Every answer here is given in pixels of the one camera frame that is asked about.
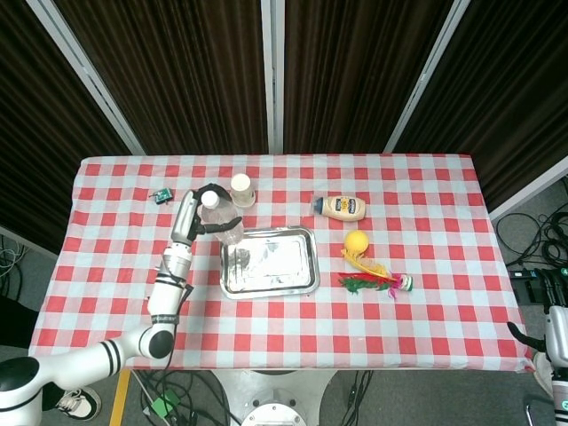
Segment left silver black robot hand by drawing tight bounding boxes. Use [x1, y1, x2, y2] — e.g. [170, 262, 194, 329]
[170, 183, 243, 246]

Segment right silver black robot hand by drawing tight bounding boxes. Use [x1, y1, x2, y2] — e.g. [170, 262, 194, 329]
[507, 267, 568, 376]

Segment clear plastic water bottle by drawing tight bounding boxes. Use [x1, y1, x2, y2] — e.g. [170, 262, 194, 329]
[200, 191, 246, 246]

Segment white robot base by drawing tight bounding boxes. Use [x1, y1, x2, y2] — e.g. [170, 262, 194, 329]
[208, 368, 341, 426]

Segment silver metal tray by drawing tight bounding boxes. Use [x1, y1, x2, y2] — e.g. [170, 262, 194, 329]
[219, 225, 321, 300]

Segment mayonnaise squeeze bottle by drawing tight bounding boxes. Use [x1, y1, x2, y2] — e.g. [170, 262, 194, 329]
[313, 194, 367, 221]

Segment small green circuit board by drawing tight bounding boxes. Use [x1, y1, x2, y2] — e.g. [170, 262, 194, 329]
[148, 187, 174, 206]

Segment white paper cup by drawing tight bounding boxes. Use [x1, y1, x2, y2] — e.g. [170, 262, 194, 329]
[229, 173, 256, 209]

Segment yellow ball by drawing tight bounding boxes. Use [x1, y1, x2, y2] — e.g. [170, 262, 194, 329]
[343, 230, 370, 256]

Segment red white checkered tablecloth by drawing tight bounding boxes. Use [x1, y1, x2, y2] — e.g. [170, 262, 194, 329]
[28, 154, 536, 373]

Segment yellow feather shuttlecock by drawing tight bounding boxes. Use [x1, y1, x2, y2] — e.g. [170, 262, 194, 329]
[340, 248, 388, 279]

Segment colourful feather shuttlecock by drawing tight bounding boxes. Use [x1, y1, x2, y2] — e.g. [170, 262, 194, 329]
[337, 271, 414, 302]

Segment green plug connector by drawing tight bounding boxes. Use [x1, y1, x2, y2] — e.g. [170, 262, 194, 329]
[150, 390, 180, 418]

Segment yellow floor tape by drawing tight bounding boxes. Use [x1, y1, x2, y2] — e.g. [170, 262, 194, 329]
[108, 369, 132, 426]

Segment black white sneaker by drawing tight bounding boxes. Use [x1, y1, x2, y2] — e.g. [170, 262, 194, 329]
[52, 386, 102, 422]

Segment black cable bundle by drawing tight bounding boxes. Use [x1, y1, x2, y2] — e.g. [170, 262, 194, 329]
[495, 208, 568, 267]

